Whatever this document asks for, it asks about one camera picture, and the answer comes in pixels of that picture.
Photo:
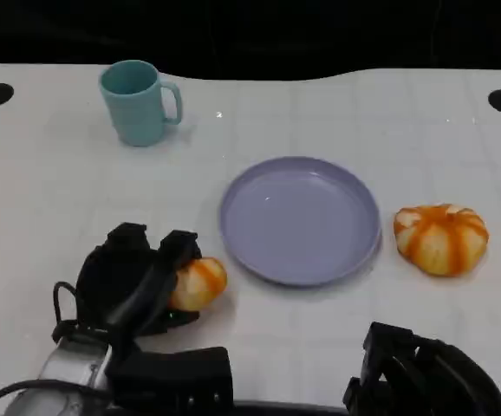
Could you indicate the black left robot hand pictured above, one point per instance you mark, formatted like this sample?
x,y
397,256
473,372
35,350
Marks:
x,y
120,281

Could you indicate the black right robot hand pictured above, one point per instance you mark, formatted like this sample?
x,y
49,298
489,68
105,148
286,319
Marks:
x,y
437,381

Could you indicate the orange white toy bread roll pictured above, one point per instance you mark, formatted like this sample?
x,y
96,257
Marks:
x,y
203,281
441,245

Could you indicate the pale green mug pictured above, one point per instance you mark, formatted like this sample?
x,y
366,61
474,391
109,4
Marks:
x,y
135,108

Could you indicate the lilac plate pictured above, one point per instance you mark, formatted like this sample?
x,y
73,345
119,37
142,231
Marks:
x,y
298,219

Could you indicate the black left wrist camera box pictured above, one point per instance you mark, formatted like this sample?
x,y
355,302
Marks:
x,y
177,381

